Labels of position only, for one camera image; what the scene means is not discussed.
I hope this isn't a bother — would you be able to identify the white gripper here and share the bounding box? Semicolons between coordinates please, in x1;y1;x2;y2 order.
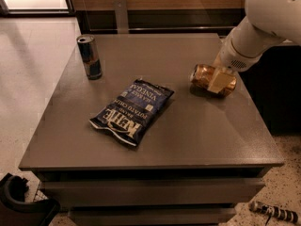
208;16;284;94

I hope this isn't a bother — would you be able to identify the orange LaCroix can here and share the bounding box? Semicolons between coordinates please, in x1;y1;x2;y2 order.
190;64;230;97

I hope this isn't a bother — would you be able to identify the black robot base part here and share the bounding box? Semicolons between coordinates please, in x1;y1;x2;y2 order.
0;173;60;226

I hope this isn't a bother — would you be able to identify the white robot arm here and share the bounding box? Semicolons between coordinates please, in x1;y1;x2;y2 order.
208;0;301;93

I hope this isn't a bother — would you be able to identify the blue silver energy drink can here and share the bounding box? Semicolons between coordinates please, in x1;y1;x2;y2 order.
76;34;102;80

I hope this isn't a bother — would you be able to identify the blue Kettle chips bag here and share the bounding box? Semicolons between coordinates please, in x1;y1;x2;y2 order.
89;79;174;147

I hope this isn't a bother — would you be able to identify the upper grey drawer front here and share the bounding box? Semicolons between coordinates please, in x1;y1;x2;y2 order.
41;178;264;208

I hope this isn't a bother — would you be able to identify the grey drawer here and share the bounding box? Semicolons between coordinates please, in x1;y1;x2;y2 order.
41;178;264;208
69;208;235;226

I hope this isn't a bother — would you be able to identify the black white striped tool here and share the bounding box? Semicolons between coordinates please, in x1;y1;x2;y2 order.
248;201;301;226

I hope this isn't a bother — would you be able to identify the lower grey drawer front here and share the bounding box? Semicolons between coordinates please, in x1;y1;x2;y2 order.
69;208;235;226

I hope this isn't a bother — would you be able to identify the left metal wall bracket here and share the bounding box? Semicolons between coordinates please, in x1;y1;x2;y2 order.
114;0;129;34

